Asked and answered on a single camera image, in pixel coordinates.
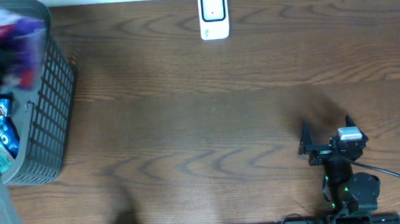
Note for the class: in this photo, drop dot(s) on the mint green snack packet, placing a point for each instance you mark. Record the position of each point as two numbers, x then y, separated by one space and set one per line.
6 159

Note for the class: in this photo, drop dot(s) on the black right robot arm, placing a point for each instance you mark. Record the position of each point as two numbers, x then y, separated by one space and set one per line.
349 192

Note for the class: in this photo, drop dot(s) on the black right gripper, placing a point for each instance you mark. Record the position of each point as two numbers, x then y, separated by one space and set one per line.
320 152

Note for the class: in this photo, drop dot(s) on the blue Oreo cookie pack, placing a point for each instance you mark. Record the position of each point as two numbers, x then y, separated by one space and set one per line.
8 133

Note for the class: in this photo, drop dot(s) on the grey plastic mesh basket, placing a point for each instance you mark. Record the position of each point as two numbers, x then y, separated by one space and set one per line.
41 115

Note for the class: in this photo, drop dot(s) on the purple snack box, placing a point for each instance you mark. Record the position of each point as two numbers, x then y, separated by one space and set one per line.
21 48

